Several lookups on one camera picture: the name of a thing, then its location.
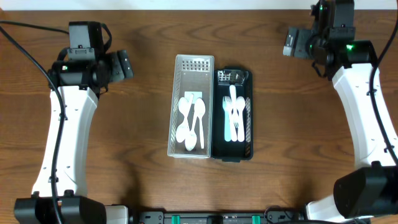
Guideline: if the white plastic spoon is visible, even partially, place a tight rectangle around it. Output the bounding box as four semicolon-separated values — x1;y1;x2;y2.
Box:
185;99;201;151
178;97;190;131

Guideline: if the black plastic basket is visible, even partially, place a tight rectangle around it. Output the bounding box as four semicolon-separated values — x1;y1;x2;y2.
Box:
211;67;254;162

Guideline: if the beige plastic spoon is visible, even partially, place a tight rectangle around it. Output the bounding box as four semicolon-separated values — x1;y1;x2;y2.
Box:
195;98;206;149

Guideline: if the pink plastic fork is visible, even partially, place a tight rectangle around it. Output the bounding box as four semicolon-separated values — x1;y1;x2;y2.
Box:
225;96;238;142

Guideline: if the white plastic fork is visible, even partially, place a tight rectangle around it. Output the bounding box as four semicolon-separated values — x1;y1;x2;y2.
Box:
229;85;239;128

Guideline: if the mint green plastic fork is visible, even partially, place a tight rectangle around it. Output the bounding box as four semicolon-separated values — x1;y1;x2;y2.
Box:
223;96;231;142

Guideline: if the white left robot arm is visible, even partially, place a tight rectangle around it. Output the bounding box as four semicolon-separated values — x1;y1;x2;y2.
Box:
14;50;134;223

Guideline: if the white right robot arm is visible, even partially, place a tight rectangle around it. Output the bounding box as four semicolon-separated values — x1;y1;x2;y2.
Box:
283;27;397;223

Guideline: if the clear plastic basket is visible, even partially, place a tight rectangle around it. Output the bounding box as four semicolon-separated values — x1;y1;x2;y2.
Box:
167;54;214;159

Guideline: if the white label sticker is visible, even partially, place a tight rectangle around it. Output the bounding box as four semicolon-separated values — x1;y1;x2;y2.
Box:
184;91;203;105

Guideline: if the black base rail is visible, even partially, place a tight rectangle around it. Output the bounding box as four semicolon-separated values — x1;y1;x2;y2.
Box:
105;202;371;224

